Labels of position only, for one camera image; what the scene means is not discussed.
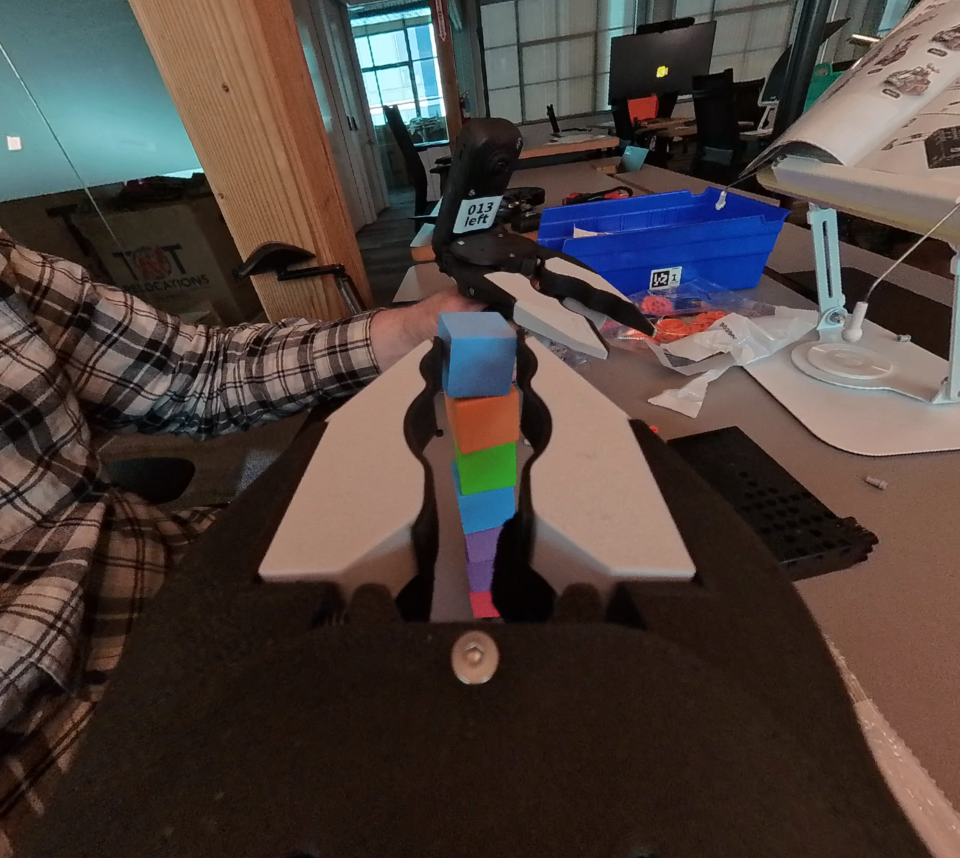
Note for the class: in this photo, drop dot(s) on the tan round table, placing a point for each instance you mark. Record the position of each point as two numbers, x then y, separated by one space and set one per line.
862 198

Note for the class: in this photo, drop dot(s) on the green foam cube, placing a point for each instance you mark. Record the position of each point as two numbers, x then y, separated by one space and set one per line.
487 468

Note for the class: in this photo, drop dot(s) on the person's left hand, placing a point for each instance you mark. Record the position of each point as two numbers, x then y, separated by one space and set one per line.
405 333

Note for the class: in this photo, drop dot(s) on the green board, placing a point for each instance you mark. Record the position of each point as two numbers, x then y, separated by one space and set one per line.
825 89

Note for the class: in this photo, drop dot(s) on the slim wooden post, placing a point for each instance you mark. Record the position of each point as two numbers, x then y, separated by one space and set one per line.
442 78

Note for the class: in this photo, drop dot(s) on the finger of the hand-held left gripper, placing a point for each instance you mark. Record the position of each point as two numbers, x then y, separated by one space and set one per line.
592 288
559 329

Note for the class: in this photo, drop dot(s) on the black perforated control box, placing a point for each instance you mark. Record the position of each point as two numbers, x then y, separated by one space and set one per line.
765 498

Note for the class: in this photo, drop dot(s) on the white plastic pouch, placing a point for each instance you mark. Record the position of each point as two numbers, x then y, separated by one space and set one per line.
720 348

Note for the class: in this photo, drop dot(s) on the black computer monitor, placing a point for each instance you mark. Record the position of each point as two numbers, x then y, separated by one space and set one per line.
660 59

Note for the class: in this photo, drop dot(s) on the instruction booklet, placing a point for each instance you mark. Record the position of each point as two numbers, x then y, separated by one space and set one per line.
885 70

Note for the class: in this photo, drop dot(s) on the dark plaid cloth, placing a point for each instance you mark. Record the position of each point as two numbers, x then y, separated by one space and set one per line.
60 573

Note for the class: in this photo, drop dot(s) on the brown printed cardboard carton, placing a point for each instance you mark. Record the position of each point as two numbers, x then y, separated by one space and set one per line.
150 258

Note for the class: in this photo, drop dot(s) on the person's left forearm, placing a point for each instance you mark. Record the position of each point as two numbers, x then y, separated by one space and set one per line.
187 363

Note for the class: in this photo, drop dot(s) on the orange foam cube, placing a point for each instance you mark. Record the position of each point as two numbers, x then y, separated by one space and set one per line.
484 423

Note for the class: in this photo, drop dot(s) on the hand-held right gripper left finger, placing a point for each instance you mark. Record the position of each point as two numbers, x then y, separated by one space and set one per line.
345 498

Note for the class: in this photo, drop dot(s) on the black chair armrest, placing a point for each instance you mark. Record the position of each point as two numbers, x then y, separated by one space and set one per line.
277 254
146 479

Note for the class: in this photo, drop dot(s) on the small teal box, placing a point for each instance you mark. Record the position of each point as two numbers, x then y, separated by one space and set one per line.
635 160

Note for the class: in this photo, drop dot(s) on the wooden topped table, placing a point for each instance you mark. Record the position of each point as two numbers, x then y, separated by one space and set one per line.
577 145

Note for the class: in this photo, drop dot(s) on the large wooden pillar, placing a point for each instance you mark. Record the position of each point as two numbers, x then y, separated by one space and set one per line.
210 85

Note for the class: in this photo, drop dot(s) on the white paper sheet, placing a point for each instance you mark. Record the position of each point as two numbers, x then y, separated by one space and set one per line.
585 232

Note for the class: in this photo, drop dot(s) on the white metal stand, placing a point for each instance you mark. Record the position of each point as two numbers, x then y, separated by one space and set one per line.
862 415

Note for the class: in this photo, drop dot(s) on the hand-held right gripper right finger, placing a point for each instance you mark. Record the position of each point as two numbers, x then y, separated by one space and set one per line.
607 498

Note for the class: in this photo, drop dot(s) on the blue foam cube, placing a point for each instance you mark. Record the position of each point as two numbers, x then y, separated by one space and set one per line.
480 355
487 509

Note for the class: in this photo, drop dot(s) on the black office chair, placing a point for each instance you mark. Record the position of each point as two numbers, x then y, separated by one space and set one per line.
405 153
712 123

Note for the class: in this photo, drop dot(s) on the orange chair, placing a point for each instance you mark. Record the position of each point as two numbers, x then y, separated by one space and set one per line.
643 108

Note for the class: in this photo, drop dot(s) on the red foam cube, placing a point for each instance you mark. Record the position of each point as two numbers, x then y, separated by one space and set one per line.
485 604

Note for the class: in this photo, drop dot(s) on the black steel pillar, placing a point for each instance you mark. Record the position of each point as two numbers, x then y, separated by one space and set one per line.
821 10

